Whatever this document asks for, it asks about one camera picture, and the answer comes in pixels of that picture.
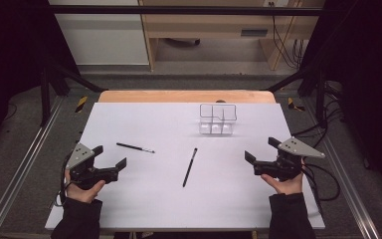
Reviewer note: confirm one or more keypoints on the person's left hand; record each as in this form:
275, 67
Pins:
83, 194

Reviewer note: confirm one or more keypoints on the yellow and black tape strip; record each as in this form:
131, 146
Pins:
81, 104
293, 105

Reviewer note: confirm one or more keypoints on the black pen with silver tip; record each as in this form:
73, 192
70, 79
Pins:
135, 147

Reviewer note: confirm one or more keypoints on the wooden table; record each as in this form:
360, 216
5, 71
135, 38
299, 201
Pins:
165, 96

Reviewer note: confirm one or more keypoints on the black frame strut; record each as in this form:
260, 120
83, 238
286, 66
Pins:
45, 99
319, 96

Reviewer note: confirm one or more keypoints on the aluminium floor rail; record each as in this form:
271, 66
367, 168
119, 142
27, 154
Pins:
20, 166
346, 179

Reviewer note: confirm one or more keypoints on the clear plastic pen holder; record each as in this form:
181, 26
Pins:
218, 120

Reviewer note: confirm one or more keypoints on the black horizontal frame bar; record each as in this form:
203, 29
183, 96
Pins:
179, 10

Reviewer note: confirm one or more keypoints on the white cabinet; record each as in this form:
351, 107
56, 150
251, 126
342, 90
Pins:
102, 40

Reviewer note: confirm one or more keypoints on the person's right hand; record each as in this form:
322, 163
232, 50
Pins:
286, 187

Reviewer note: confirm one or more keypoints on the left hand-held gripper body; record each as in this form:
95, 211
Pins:
87, 171

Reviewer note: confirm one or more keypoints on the wooden desk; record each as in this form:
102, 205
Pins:
209, 25

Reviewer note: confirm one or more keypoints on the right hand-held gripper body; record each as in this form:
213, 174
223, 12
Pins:
283, 163

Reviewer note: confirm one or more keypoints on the black curtain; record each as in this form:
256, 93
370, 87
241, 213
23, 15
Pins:
10, 49
368, 83

